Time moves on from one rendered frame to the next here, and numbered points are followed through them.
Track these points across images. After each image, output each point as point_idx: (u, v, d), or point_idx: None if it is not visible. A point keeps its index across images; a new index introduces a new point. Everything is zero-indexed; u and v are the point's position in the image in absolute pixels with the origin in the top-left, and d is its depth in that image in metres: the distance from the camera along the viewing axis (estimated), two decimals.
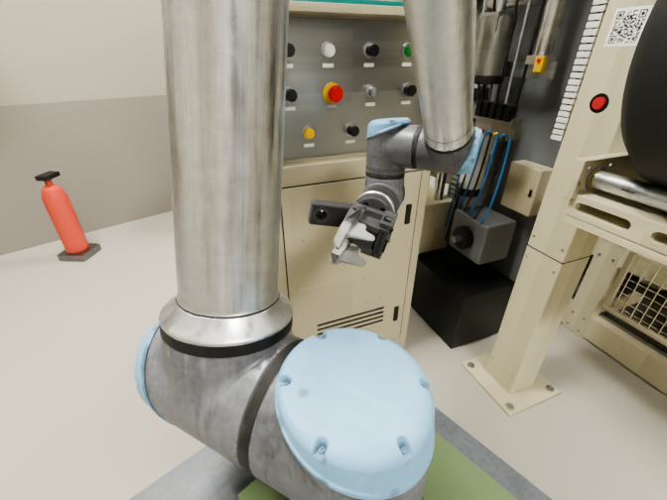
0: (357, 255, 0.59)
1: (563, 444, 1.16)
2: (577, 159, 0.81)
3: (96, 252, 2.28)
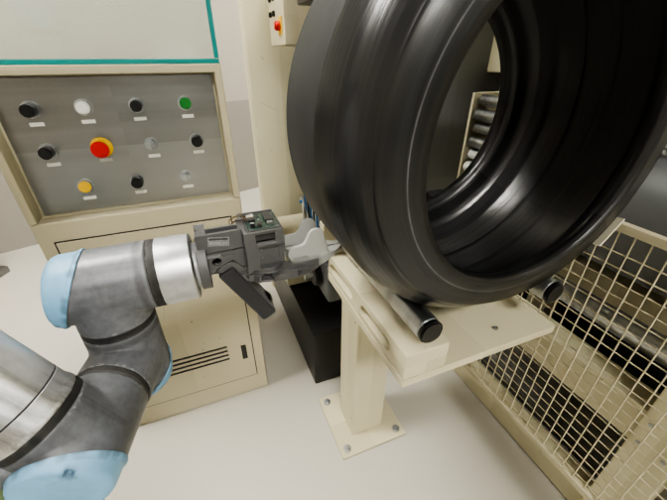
0: (299, 231, 0.52)
1: (385, 491, 1.15)
2: (321, 221, 0.80)
3: (3, 275, 2.26)
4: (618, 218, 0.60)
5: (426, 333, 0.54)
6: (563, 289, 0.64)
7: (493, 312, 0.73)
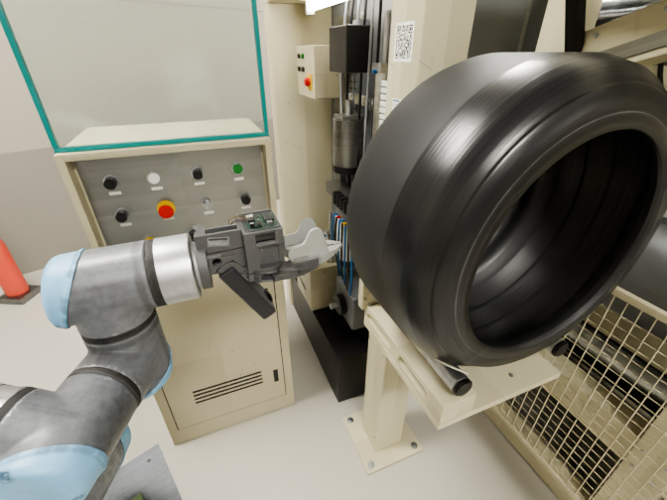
0: (299, 231, 0.52)
1: None
2: (360, 279, 0.93)
3: (37, 294, 2.40)
4: (464, 371, 0.65)
5: (467, 384, 0.68)
6: (558, 348, 0.76)
7: None
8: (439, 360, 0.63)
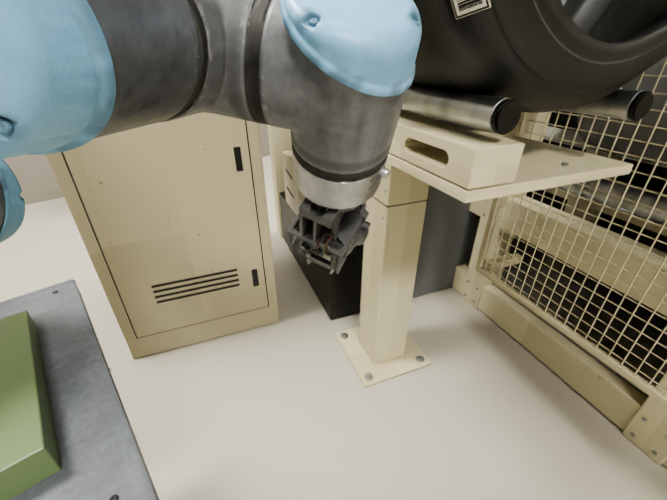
0: None
1: (413, 416, 1.04)
2: None
3: None
4: (482, 7, 0.36)
5: (500, 119, 0.44)
6: (652, 101, 0.53)
7: (557, 157, 0.63)
8: None
